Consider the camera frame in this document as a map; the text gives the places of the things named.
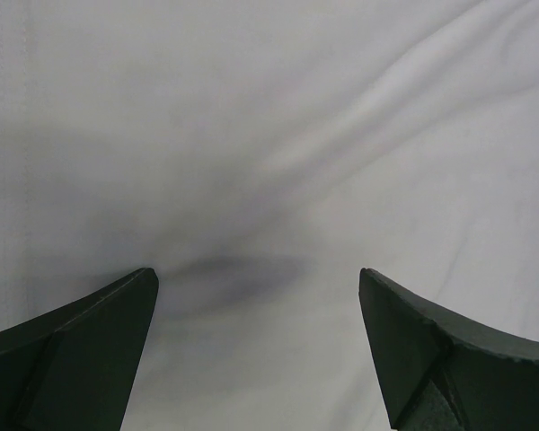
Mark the white t-shirt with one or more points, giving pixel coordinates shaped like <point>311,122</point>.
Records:
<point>257,155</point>

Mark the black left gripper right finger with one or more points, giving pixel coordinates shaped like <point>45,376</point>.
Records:
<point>438,370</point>

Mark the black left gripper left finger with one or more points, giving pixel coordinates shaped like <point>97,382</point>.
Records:
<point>73,368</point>

